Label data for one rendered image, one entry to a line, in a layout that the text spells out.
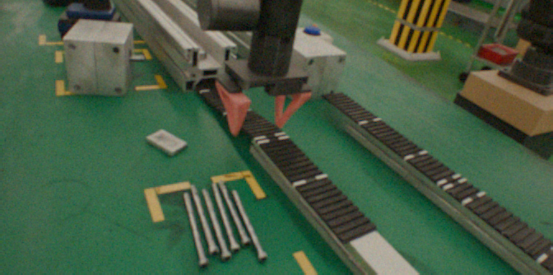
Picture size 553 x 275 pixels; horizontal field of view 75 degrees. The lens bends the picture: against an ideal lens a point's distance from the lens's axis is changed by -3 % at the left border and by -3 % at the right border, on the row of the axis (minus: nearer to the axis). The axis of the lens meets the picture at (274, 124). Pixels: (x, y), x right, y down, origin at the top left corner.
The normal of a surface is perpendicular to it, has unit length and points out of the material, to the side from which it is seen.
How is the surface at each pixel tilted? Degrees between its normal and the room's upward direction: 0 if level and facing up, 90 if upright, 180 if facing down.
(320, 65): 90
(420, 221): 0
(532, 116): 90
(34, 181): 0
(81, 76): 90
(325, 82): 90
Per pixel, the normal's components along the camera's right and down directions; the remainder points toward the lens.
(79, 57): 0.18, 0.53
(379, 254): 0.16, -0.85
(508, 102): -0.88, 0.11
